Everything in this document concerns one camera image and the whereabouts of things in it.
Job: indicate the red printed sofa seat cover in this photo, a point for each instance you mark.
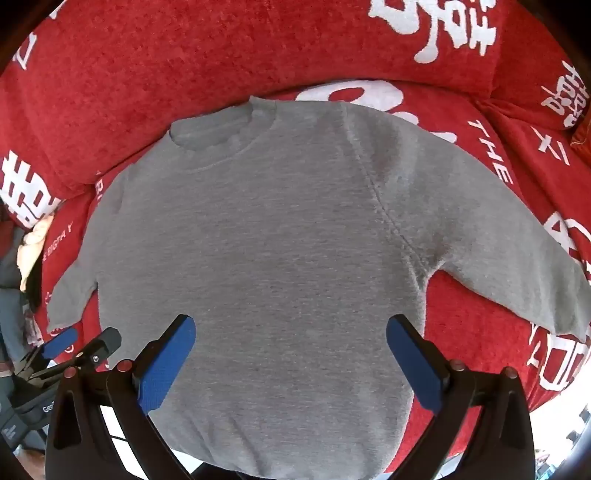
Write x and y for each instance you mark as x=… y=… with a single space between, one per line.
x=485 y=323

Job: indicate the grey sweater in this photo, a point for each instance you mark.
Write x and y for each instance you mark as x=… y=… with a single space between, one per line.
x=277 y=254

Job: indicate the orange cloth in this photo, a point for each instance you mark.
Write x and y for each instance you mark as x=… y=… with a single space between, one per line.
x=582 y=134

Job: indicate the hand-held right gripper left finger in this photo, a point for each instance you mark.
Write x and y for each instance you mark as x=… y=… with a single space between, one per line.
x=166 y=364

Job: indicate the beige soft cloth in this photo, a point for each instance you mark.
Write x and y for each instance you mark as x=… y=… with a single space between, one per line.
x=32 y=240

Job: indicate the dark grey cloth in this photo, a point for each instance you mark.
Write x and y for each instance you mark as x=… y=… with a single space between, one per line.
x=11 y=314

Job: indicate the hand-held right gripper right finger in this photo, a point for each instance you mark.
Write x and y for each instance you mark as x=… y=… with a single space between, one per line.
x=415 y=364

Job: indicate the red printed sofa back cushion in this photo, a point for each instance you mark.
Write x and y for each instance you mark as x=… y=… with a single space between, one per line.
x=531 y=69
x=184 y=69

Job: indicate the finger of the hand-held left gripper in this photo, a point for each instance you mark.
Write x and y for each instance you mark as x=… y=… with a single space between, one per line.
x=60 y=344
x=104 y=344

